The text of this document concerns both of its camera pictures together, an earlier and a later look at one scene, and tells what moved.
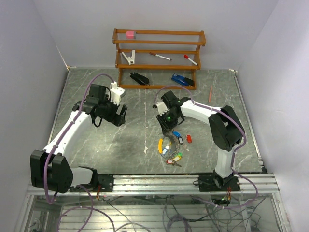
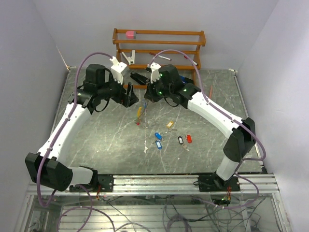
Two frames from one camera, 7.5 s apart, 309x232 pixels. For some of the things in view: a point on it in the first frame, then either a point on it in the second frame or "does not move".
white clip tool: [131, 60] does not move
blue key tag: [176, 134] to [158, 136]
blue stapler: [182, 80] does not move
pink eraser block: [130, 35] does not move
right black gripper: [166, 127] to [149, 93]
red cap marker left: [157, 55] does not move
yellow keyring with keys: [169, 148] to [141, 110]
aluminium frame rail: [151, 185] does not move
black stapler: [139, 79] does not move
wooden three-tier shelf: [155, 59] does not move
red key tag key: [189, 138] does not move
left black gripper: [118, 120] to [122, 98]
